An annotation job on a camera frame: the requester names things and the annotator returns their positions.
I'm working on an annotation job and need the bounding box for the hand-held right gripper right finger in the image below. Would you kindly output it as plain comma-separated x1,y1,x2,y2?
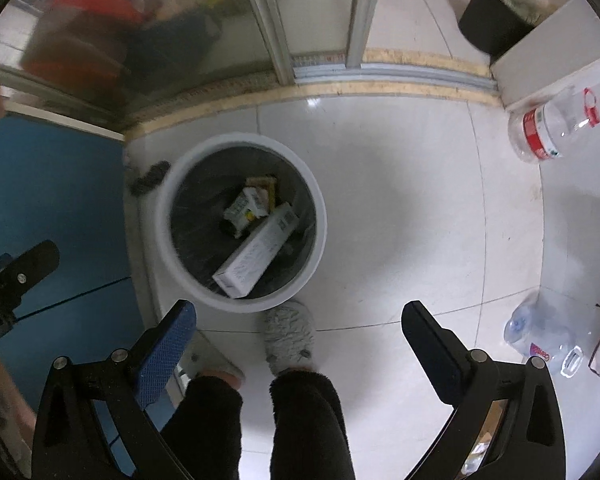
401,301,566,480

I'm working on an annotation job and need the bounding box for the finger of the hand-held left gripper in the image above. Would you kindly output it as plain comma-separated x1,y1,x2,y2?
0,240,61,312

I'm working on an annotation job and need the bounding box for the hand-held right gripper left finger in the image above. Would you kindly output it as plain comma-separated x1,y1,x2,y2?
31,300,198,480

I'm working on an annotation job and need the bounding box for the white round trash bin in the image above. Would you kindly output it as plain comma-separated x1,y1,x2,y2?
154,132,328,314

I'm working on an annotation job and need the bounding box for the person's left forearm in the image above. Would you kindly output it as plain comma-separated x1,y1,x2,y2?
0,349,37,466

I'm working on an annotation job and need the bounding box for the black trash bin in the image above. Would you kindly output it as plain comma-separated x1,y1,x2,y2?
457,0,548,59

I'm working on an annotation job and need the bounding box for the grey fuzzy slipper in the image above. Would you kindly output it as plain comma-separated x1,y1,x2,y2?
263,300,317,377
195,345,246,389

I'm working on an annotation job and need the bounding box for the blue table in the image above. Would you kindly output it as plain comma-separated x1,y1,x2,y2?
0,114,183,478

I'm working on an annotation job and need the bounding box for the person's left leg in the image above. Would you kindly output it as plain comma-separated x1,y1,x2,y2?
159,375,244,480

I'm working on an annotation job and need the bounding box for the clear bottle with blue cap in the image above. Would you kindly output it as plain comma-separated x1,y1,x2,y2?
503,291,587,378

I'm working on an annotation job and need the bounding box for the long white cardboard box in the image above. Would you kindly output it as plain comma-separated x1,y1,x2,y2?
212,202,300,299

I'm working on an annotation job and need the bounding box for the yellow brown packet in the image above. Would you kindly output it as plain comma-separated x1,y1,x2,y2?
245,175,279,211

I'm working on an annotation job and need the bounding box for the red object behind glass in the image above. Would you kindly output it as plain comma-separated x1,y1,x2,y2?
21,0,148,88

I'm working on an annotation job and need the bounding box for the clear bottle with red label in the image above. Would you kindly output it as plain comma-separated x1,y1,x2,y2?
509,85,600,164

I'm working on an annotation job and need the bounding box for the white cabinet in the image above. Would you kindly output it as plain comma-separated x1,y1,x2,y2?
490,7,600,113

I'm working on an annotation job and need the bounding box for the black cable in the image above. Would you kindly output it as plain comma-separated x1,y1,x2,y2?
14,276,132,321

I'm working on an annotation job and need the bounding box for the aluminium sliding door frame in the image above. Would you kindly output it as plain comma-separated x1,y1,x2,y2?
232,0,501,106

